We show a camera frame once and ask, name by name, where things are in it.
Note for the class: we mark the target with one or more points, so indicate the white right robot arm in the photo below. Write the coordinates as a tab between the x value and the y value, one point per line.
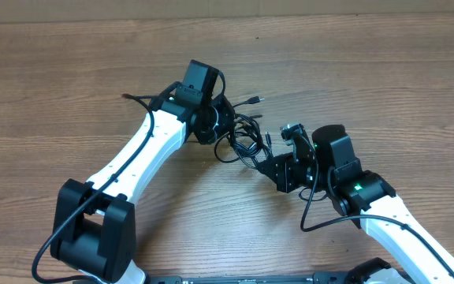
326	161

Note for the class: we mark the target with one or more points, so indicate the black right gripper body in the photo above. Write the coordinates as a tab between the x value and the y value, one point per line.
295	176

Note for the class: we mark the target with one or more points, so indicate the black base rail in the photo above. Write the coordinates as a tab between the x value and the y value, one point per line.
323	277

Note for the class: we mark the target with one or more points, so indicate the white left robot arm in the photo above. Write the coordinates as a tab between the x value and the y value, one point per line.
94	228

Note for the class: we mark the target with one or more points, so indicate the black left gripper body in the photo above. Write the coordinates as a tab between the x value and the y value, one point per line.
217	117

